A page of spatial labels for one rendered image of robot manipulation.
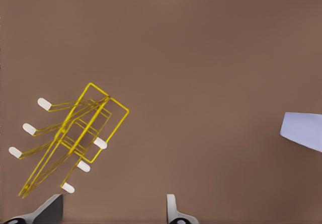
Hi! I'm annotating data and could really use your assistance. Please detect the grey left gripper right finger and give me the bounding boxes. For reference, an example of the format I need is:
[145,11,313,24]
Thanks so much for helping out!
[166,194,200,224]

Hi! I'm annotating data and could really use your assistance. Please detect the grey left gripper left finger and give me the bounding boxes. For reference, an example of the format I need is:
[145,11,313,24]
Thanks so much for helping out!
[1,193,64,224]

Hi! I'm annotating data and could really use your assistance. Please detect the pale lavender cup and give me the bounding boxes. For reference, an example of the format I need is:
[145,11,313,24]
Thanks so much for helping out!
[279,112,322,153]

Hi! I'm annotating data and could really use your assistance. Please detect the yellow wire cup holder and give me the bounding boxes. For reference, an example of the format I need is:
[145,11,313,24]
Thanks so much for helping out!
[9,82,130,199]

